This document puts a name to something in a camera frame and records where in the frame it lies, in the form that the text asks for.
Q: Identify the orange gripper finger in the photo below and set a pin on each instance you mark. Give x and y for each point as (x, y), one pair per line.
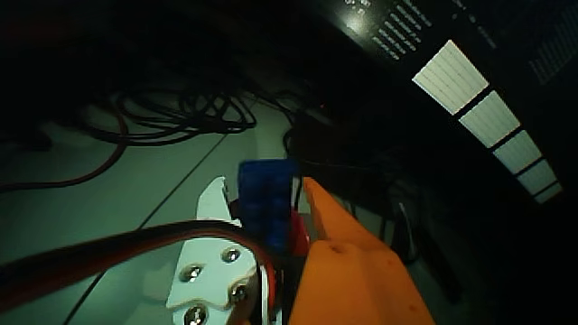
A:
(352, 284)

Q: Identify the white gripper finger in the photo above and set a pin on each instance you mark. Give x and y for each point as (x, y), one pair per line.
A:
(212, 275)

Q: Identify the blue toy brick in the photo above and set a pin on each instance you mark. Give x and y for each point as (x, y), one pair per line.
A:
(266, 198)

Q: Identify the black device with white panels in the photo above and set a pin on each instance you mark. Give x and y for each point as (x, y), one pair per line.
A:
(451, 77)

